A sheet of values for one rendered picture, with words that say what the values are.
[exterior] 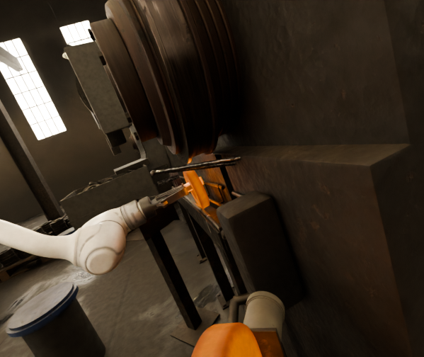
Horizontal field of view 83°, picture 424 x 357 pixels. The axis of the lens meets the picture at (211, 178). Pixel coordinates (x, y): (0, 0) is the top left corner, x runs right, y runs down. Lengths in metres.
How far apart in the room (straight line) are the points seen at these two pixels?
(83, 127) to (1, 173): 3.29
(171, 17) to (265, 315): 0.48
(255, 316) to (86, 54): 3.30
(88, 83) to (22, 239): 2.68
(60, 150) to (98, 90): 7.90
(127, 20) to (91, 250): 0.51
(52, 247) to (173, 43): 0.57
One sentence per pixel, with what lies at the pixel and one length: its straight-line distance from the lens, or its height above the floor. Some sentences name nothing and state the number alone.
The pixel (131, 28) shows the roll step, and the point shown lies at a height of 1.17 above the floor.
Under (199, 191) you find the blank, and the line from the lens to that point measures 0.81.
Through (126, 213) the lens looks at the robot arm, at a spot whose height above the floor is 0.78.
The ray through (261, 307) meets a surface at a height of 0.69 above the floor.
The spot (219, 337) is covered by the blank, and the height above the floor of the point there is 0.78.
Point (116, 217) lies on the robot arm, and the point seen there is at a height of 0.79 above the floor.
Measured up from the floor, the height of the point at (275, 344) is 0.70.
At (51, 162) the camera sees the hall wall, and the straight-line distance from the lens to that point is 11.18.
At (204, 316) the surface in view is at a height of 0.01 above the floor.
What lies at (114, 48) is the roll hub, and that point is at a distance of 0.56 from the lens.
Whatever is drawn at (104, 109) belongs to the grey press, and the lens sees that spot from 3.27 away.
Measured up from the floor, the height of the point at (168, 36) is 1.12.
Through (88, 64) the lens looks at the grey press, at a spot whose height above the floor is 2.06.
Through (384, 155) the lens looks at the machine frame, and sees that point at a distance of 0.30.
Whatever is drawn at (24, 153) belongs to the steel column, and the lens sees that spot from 7.68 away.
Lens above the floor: 0.96
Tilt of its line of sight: 13 degrees down
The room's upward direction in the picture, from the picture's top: 21 degrees counter-clockwise
